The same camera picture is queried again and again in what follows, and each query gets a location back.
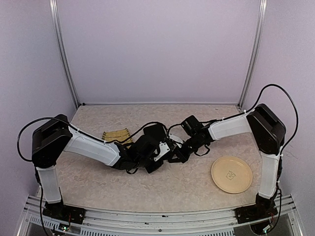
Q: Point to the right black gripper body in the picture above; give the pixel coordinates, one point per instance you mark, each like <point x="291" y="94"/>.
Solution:
<point x="195" y="145"/>

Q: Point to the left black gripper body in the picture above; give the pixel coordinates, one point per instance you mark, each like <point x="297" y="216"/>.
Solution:
<point x="143" y="162"/>

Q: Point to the black zippered tool case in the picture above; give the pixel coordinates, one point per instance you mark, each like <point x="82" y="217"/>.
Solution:
<point x="156" y="131"/>

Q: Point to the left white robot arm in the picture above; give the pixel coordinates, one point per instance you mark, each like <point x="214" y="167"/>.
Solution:
<point x="57" y="135"/>

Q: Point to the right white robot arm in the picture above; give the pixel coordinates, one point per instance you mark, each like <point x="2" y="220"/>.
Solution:
<point x="266" y="128"/>

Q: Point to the woven bamboo tray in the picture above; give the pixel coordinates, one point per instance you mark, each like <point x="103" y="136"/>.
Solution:
<point x="122" y="136"/>

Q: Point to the beige round plate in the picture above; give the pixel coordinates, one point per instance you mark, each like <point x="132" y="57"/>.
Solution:
<point x="231" y="174"/>

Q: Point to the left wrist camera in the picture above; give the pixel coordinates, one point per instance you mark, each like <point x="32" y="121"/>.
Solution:
<point x="161" y="151"/>

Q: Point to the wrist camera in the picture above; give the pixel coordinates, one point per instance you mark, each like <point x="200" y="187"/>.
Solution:
<point x="161" y="151"/>
<point x="178" y="141"/>

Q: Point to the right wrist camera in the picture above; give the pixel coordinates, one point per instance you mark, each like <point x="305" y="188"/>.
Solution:
<point x="178" y="141"/>

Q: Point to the front aluminium rail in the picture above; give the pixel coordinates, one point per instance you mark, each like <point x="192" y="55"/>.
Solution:
<point x="103" y="221"/>

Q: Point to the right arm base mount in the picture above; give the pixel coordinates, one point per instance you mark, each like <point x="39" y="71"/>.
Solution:
<point x="262" y="208"/>

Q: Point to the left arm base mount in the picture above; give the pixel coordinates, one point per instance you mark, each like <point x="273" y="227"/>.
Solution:
<point x="60" y="211"/>

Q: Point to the right aluminium frame post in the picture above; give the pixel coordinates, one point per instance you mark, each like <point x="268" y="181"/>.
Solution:
<point x="254" y="53"/>

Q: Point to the aluminium frame post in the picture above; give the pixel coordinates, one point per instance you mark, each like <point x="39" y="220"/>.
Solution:
<point x="254" y="53"/>
<point x="62" y="51"/>

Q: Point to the left aluminium frame post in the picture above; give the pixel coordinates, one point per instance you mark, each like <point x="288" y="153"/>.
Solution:
<point x="62" y="51"/>

